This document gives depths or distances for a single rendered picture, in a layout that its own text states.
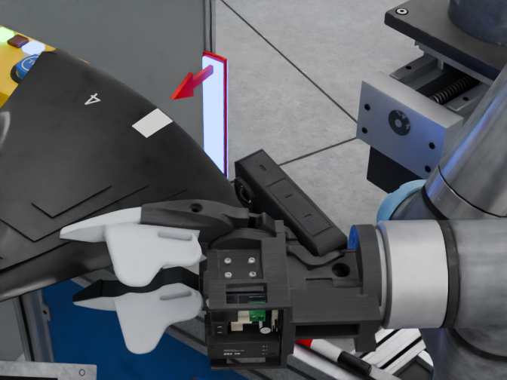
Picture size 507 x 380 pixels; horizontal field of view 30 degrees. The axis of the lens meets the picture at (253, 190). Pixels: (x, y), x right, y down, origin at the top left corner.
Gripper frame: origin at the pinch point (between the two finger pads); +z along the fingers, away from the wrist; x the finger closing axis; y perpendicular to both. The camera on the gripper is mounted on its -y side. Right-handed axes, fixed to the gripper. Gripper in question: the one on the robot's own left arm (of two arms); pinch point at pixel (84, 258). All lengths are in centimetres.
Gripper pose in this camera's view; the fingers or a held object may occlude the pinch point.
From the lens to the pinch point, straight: 67.3
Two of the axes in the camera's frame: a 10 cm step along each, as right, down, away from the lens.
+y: 0.5, 7.2, -6.9
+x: -0.2, 6.9, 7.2
